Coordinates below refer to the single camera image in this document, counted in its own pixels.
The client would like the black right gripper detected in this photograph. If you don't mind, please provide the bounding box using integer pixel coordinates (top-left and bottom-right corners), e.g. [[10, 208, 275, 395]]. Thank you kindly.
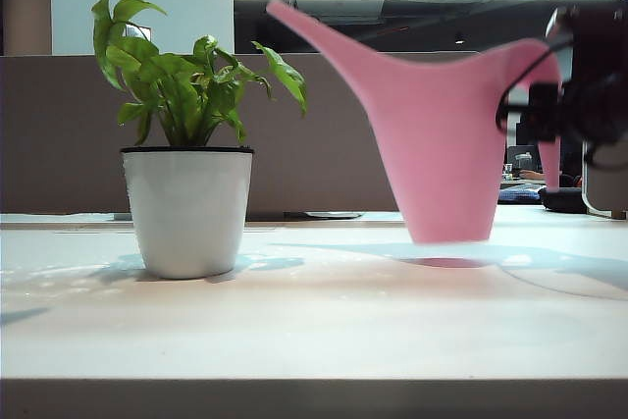
[[517, 2, 628, 148]]

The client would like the pink plastic watering can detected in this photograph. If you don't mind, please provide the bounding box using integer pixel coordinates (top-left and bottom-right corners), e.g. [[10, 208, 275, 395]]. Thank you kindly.
[[266, 0, 564, 246]]

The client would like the white round plant pot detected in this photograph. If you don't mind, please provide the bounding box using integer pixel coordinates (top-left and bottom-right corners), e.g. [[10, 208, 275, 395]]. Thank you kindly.
[[120, 145, 255, 280]]

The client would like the green leafy plant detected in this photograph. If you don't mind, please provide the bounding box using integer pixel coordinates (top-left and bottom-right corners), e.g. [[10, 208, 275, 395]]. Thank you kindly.
[[90, 0, 309, 148]]

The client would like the blue background cloth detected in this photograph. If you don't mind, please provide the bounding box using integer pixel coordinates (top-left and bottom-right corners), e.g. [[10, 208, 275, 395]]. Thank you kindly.
[[498, 183, 544, 204]]

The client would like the black background cushion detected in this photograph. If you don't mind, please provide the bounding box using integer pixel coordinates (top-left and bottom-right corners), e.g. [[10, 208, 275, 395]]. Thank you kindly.
[[538, 185, 589, 214]]

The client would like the brown partition with white edge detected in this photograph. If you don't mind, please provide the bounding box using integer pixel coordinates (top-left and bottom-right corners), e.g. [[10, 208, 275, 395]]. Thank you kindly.
[[582, 141, 628, 220]]

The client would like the long brown desk partition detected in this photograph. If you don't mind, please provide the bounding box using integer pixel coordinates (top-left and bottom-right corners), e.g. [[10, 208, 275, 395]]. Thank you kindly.
[[0, 51, 480, 217]]

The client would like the grey flat partition foot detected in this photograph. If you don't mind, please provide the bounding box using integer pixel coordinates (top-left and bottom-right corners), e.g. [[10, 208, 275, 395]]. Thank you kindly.
[[284, 211, 363, 221]]

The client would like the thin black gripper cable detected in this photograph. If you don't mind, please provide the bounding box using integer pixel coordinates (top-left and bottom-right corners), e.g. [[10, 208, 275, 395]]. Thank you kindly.
[[494, 35, 575, 133]]

